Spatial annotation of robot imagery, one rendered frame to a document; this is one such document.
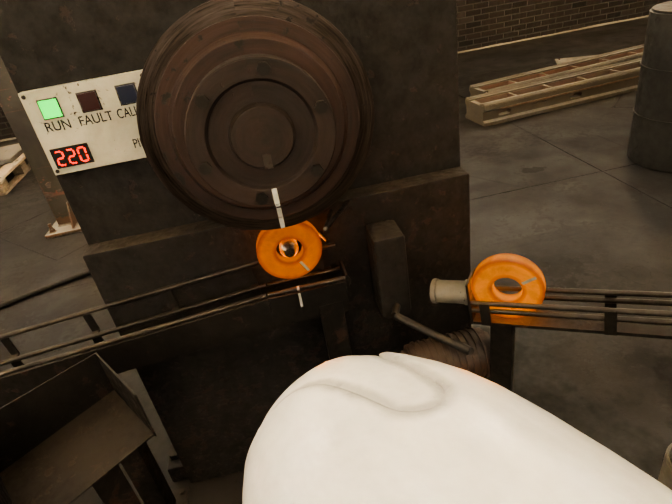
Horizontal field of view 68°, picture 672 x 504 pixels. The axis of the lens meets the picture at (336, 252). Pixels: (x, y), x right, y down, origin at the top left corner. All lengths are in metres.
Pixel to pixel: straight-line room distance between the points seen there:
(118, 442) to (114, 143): 0.63
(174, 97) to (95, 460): 0.72
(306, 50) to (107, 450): 0.88
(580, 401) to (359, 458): 1.74
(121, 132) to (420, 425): 1.09
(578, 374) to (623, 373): 0.15
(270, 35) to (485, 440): 0.88
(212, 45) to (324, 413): 0.85
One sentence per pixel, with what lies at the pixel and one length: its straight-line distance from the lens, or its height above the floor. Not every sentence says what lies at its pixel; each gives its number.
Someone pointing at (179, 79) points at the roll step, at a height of 1.23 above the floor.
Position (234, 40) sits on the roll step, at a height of 1.28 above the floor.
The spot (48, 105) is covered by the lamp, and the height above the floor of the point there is 1.21.
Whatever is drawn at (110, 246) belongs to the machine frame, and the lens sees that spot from 1.30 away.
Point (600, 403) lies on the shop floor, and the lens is 1.92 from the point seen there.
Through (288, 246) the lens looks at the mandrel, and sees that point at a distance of 1.13.
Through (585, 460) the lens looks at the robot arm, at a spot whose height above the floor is 1.23.
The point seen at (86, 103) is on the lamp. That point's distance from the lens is 1.20.
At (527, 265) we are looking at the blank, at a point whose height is 0.77.
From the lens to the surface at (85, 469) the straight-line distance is 1.17.
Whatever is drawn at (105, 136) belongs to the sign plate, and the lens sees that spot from 1.22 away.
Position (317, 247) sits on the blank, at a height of 0.81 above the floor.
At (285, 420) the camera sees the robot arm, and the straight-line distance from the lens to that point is 0.22.
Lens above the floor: 1.37
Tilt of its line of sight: 30 degrees down
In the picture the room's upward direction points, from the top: 10 degrees counter-clockwise
